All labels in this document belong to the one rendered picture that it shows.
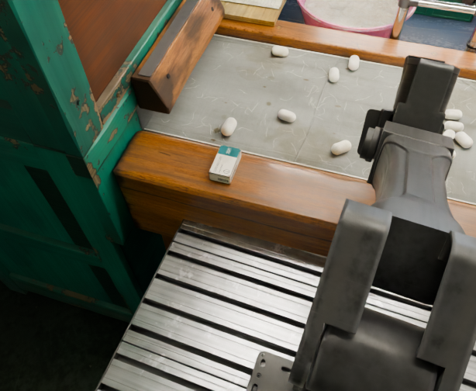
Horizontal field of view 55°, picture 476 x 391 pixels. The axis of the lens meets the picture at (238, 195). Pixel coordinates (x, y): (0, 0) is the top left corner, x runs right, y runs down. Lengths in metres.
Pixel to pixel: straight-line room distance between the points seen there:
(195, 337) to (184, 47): 0.49
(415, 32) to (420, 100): 0.69
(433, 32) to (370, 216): 0.97
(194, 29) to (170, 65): 0.11
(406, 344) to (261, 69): 0.73
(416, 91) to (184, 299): 0.45
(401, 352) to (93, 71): 0.56
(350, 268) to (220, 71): 0.72
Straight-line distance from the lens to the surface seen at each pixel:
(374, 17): 1.13
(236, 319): 0.72
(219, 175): 0.72
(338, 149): 0.79
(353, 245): 0.28
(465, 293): 0.29
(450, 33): 1.24
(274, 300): 0.73
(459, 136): 0.88
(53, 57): 0.61
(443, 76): 0.54
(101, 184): 0.77
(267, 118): 0.85
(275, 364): 0.69
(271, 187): 0.72
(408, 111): 0.54
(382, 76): 0.97
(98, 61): 0.72
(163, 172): 0.75
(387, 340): 0.30
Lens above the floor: 1.35
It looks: 55 degrees down
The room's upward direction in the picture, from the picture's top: 2 degrees counter-clockwise
